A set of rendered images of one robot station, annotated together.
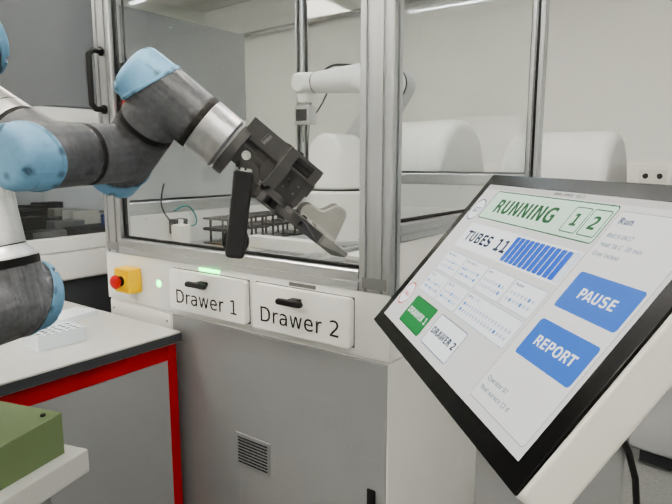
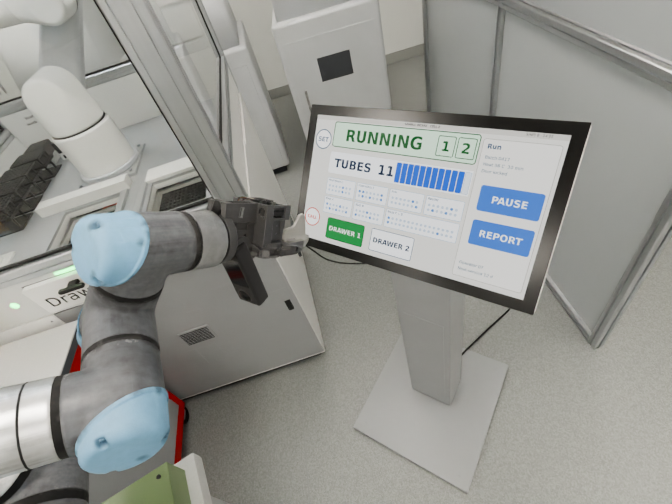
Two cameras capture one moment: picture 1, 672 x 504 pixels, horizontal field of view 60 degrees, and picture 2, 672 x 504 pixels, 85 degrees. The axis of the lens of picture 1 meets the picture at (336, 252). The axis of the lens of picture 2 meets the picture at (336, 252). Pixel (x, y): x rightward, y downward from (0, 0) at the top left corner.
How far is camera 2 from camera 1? 0.54 m
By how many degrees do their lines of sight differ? 48
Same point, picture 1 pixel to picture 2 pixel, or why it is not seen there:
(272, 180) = (267, 238)
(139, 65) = (120, 251)
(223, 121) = (215, 230)
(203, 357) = not seen: hidden behind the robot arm
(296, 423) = (219, 304)
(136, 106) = (135, 282)
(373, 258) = (224, 189)
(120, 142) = (143, 319)
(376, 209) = (208, 156)
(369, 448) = (276, 285)
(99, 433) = not seen: hidden behind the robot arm
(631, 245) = (511, 164)
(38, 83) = not seen: outside the picture
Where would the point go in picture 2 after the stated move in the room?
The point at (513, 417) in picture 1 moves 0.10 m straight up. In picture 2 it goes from (500, 279) to (506, 239)
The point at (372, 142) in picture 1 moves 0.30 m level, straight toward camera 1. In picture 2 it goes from (175, 106) to (252, 133)
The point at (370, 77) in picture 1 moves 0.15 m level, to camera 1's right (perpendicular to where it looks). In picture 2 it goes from (137, 45) to (197, 15)
